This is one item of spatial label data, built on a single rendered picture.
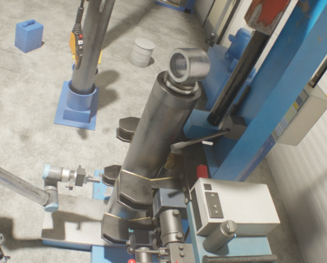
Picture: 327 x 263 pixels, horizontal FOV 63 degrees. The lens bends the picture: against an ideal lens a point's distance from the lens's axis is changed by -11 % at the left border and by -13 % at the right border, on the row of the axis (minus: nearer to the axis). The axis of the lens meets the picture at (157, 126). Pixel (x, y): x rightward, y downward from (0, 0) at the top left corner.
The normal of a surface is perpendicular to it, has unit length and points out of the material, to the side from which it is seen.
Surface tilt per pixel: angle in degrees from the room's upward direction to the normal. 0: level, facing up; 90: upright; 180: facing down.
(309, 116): 90
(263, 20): 90
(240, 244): 0
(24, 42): 90
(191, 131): 90
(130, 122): 0
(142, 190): 0
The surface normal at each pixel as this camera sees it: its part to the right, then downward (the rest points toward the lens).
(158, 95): -0.76, 0.22
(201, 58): 0.54, -0.25
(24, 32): -0.48, 0.46
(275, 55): -0.94, -0.17
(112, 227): 0.32, -0.70
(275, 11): -0.08, 0.65
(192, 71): 0.58, 0.50
